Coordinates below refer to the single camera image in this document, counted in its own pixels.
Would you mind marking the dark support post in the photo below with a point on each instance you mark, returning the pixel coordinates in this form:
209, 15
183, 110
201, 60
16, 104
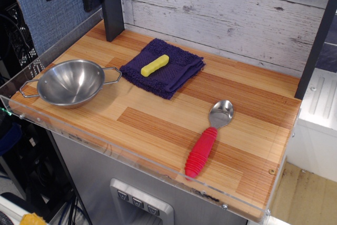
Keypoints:
113, 18
321, 35

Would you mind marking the white side cabinet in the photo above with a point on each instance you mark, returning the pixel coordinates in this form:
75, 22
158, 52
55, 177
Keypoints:
312, 145

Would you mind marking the purple folded cloth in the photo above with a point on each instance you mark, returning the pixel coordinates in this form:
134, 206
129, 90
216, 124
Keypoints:
168, 79

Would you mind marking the clear acrylic edge guard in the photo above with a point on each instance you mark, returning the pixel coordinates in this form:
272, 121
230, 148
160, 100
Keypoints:
140, 143

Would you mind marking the black plastic crate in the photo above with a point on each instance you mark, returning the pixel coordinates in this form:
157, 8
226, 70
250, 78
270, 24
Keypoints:
17, 47

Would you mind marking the red handled metal spoon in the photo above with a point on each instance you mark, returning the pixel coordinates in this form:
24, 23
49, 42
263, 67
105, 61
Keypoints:
220, 115

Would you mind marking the silver dispenser button panel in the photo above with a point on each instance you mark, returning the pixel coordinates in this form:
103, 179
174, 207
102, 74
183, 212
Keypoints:
134, 206

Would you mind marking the dark right support post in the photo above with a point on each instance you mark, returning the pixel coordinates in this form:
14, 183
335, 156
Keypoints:
321, 35

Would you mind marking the yellow plastic stick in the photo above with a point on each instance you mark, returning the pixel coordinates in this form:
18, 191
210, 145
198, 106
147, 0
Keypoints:
155, 65

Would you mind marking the small steel wok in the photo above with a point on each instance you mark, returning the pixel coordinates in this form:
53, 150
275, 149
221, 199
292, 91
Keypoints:
73, 83

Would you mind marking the dark left support post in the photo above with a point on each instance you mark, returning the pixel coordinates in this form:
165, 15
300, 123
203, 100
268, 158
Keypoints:
113, 18

